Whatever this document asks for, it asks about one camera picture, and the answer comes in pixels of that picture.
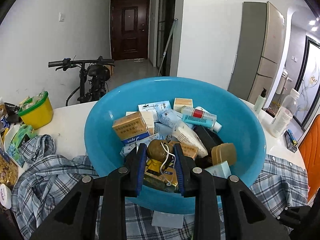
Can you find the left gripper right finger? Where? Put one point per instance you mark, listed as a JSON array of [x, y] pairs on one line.
[[245, 217]]

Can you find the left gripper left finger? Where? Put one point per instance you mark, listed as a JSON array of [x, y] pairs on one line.
[[95, 207]]

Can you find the tan soap bar case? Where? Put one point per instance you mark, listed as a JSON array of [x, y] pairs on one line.
[[224, 152]]

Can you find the brown round ball with cord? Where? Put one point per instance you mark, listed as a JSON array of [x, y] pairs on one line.
[[161, 151]]

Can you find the pale teal small box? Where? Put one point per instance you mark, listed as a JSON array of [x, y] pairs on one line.
[[221, 170]]

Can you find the gold blue cigarette box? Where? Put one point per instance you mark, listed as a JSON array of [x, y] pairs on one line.
[[164, 181]]

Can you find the gold cigarette box upright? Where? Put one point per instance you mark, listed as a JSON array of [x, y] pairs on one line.
[[122, 133]]

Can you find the white tissue pack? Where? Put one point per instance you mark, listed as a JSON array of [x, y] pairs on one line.
[[186, 135]]

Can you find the teal cosmetic tube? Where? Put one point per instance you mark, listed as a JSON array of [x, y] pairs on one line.
[[213, 125]]

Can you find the cream white box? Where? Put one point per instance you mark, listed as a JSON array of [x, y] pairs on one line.
[[148, 121]]

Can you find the blue plastic basin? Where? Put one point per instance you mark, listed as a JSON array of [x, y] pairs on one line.
[[239, 126]]

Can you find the white box red label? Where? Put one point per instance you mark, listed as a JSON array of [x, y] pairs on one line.
[[186, 110]]

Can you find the light blue RA packet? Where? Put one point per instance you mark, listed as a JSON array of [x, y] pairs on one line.
[[156, 108]]

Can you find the black blue small box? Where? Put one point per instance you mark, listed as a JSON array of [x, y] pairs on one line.
[[290, 140]]

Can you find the blue plaid shirt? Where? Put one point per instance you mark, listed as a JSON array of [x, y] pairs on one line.
[[50, 176]]

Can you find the beige wooden-look small box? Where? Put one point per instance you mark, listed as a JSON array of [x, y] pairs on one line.
[[179, 103]]

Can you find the green pump bottle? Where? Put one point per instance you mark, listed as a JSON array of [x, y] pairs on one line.
[[260, 102]]

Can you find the black bicycle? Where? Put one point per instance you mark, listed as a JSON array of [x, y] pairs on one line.
[[93, 74]]

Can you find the clear plastic bottle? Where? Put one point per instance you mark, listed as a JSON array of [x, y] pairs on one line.
[[284, 114]]

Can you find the yellow tub green rim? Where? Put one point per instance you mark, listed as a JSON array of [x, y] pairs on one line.
[[36, 111]]

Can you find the white jar lid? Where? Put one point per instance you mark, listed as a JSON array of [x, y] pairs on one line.
[[5, 196]]

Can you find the green floral tissue box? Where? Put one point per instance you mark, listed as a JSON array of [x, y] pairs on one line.
[[15, 138]]

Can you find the beige grey refrigerator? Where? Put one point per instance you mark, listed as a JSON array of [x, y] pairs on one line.
[[260, 48]]

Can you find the dark brown door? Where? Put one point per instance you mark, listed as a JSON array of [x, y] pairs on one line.
[[129, 29]]

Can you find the mop handle pole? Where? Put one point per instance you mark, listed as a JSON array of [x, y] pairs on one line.
[[167, 44]]

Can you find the white light switch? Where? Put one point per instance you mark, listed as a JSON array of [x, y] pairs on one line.
[[61, 17]]

